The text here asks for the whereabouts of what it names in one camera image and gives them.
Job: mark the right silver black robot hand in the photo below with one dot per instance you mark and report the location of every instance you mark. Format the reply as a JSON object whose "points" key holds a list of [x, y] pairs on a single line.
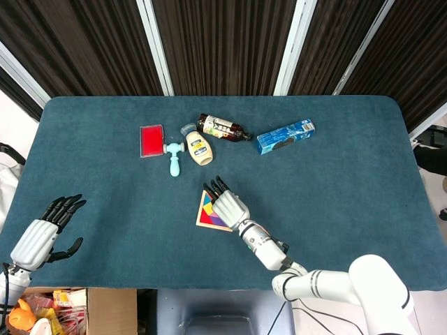
{"points": [[230, 209]]}

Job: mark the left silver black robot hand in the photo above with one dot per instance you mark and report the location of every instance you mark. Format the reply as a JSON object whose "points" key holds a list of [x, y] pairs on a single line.
{"points": [[35, 244]]}

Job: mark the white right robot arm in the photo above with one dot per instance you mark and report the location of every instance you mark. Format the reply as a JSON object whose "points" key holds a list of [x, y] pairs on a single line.
{"points": [[314, 279]]}

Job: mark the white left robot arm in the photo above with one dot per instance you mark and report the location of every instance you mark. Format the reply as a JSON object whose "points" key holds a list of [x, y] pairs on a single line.
{"points": [[12, 282]]}

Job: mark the yellow square tangram piece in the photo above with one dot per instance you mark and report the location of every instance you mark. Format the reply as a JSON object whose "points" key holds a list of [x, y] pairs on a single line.
{"points": [[206, 211]]}

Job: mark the blue triangle tangram piece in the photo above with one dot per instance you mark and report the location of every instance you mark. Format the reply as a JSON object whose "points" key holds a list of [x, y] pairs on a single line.
{"points": [[207, 199]]}

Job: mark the red triangle tangram piece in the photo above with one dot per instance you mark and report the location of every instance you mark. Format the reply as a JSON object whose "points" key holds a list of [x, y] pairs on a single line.
{"points": [[204, 220]]}

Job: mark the wooden tangram puzzle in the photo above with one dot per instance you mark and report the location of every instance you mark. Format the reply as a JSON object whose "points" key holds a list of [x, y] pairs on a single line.
{"points": [[202, 223]]}

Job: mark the red yellow snack packs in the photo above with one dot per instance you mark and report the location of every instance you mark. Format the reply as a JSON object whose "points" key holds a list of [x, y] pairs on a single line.
{"points": [[68, 298]]}

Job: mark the cream mayonnaise squeeze bottle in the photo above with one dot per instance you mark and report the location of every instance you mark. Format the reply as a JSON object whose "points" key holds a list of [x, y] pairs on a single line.
{"points": [[199, 150]]}

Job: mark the orange plush toy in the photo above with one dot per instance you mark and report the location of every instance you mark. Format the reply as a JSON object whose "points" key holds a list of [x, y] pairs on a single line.
{"points": [[21, 314]]}

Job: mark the light blue toy hammer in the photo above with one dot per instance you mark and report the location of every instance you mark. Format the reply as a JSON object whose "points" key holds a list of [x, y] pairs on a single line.
{"points": [[173, 157]]}

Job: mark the dark brown drink bottle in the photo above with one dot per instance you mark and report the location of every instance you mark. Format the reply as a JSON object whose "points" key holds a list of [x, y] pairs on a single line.
{"points": [[220, 127]]}

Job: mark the blue cookie box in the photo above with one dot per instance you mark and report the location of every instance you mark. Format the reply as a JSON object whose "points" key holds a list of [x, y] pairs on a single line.
{"points": [[284, 137]]}

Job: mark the teal table cloth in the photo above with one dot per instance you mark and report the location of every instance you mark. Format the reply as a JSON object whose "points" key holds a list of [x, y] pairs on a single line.
{"points": [[122, 209]]}

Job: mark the brown cardboard box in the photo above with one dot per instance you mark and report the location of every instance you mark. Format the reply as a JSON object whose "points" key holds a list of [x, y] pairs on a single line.
{"points": [[108, 310]]}

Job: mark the red ink pad case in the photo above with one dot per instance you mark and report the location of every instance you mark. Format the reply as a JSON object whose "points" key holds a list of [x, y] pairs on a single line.
{"points": [[151, 141]]}

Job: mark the dark brown folding screen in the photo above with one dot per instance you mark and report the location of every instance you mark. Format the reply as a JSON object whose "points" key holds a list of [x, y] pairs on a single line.
{"points": [[227, 42]]}

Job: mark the black bag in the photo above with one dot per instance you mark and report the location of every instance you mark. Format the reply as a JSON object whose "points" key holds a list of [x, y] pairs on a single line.
{"points": [[433, 153]]}

